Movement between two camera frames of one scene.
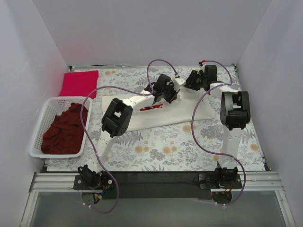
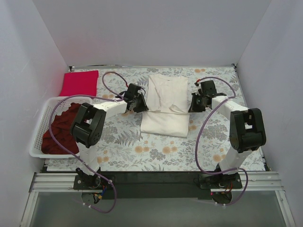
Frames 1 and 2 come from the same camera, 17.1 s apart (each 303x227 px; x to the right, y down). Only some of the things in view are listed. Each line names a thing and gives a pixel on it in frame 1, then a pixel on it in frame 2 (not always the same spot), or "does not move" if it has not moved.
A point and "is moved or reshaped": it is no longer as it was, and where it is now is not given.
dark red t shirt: [65, 134] does not move
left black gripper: [169, 95] -> [139, 104]
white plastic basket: [53, 106] does not move
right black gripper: [192, 80] -> [196, 103]
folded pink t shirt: [81, 84] does not move
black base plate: [157, 185] does not move
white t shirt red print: [190, 104] is moved or reshaped
